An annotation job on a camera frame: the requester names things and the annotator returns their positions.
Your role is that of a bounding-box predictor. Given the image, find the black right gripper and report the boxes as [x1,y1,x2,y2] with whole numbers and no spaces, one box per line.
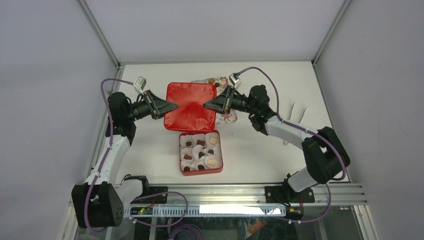
[202,85,257,115]

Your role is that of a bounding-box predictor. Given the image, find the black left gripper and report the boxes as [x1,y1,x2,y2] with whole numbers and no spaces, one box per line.
[125,89,179,121]

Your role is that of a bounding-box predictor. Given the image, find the red box lid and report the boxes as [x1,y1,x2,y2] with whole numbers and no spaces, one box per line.
[163,82,217,132]

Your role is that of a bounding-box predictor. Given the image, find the red square chocolate box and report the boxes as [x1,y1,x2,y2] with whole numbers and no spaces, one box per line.
[179,130,224,176]

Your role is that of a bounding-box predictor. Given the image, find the silver metal tweezers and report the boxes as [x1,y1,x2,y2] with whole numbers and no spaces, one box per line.
[286,101,308,124]

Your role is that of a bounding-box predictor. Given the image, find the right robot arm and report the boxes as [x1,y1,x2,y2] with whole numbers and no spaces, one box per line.
[202,85,351,203]

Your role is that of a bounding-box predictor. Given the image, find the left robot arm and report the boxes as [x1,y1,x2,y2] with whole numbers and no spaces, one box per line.
[71,90,179,229]

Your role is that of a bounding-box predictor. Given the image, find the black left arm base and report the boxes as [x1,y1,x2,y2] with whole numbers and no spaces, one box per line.
[131,186,169,205]

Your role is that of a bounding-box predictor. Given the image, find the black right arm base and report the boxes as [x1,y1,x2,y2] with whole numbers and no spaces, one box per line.
[264,185,315,204]

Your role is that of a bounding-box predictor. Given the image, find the floral rectangular tray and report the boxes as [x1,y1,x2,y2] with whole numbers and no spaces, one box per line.
[191,76,238,125]

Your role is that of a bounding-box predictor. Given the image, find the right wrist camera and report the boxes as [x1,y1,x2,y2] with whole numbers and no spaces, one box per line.
[228,72,241,90]

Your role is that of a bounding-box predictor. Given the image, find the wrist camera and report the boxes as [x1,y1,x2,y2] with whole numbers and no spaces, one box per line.
[133,76,147,94]
[228,72,241,90]

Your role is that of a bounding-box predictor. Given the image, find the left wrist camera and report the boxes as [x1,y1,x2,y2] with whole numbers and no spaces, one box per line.
[133,76,147,94]

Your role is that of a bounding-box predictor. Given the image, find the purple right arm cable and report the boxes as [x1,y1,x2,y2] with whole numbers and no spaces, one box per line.
[236,66,348,224]

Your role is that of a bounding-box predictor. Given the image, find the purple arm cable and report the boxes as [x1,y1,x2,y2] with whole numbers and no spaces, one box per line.
[236,66,348,224]
[83,78,189,232]

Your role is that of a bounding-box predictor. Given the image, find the white perforated cable duct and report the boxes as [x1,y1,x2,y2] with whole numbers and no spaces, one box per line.
[123,204,286,218]

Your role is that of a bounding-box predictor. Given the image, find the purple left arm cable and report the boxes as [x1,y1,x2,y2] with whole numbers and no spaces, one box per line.
[83,78,189,232]

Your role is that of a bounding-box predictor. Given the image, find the aluminium frame rail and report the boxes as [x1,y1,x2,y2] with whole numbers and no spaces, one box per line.
[142,183,368,207]

